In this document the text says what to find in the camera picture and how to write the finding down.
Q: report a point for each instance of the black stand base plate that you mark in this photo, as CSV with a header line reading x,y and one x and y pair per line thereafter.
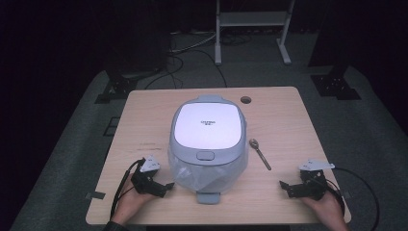
x,y
335,86
117,88

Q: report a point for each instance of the person's left hand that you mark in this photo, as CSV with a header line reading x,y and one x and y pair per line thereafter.
x,y
130,205

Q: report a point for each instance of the white grey rice cooker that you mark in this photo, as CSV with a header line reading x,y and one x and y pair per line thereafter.
x,y
208,128

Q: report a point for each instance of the person's right hand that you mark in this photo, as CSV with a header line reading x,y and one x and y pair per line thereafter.
x,y
330,211

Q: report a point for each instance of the white metal stand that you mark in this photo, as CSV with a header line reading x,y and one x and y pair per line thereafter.
x,y
250,18

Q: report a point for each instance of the metal spoon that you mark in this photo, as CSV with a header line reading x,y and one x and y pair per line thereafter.
x,y
260,154

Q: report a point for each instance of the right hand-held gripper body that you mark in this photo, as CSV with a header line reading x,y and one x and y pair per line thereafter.
x,y
309,187

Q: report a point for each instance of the floor socket box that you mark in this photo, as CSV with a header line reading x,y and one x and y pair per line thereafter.
x,y
111,126

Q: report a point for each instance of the grey tape piece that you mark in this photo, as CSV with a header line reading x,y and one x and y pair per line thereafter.
x,y
95,195

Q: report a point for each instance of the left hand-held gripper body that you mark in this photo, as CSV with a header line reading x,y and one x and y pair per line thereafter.
x,y
146,184

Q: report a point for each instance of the clear plastic film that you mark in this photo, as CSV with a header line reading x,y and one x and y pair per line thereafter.
x,y
205,178

